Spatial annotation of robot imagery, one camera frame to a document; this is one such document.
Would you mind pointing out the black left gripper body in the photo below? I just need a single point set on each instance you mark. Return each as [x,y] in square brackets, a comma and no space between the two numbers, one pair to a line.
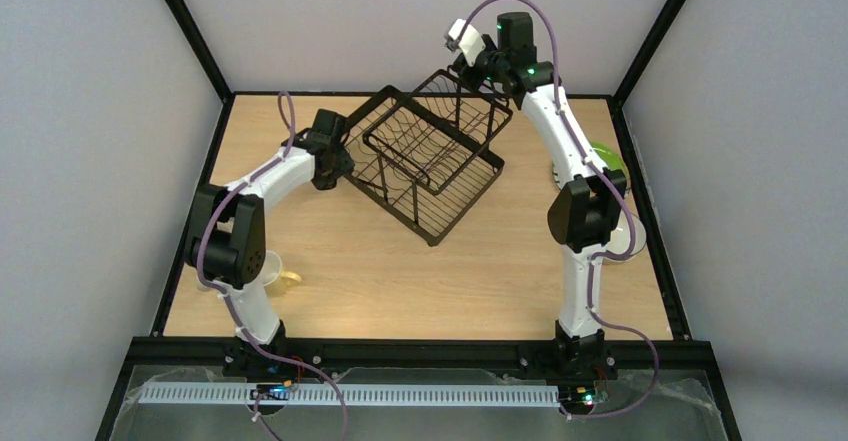
[340,162]

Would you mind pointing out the black wire dish rack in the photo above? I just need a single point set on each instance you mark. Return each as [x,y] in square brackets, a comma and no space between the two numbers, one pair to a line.
[424,156]

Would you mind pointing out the white slotted cable duct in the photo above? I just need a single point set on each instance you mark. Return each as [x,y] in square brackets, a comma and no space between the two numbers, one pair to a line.
[356,395]

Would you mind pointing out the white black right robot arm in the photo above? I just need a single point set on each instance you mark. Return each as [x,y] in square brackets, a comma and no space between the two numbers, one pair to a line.
[587,208]

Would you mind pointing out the yellow handled mug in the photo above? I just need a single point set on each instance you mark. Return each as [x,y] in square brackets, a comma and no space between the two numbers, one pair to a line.
[275,278]

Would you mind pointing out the blue striped white plate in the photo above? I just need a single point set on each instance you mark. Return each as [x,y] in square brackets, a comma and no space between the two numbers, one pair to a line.
[555,175]

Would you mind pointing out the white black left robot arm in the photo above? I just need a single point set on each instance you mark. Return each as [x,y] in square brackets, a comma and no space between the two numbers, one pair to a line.
[226,240]

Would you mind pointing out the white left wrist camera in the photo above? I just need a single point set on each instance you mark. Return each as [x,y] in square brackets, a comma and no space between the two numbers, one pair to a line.
[301,139]

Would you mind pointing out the left controller board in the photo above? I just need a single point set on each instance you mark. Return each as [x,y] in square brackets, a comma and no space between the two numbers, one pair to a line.
[271,392]

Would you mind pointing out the black aluminium frame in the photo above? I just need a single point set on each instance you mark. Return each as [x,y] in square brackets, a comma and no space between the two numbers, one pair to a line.
[681,353]

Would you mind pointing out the controller board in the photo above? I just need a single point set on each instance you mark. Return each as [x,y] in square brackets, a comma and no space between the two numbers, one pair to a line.
[586,395]
[271,392]

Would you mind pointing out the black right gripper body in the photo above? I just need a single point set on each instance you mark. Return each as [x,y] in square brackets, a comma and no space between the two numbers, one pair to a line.
[464,71]

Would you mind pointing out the green plate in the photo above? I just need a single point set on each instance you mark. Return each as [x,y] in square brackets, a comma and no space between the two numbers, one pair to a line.
[610,157]

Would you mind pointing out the right controller board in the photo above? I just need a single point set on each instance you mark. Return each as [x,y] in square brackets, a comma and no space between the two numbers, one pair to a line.
[586,395]

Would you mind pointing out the white bowl dark rim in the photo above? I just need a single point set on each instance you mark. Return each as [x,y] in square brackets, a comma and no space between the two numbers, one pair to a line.
[621,238]

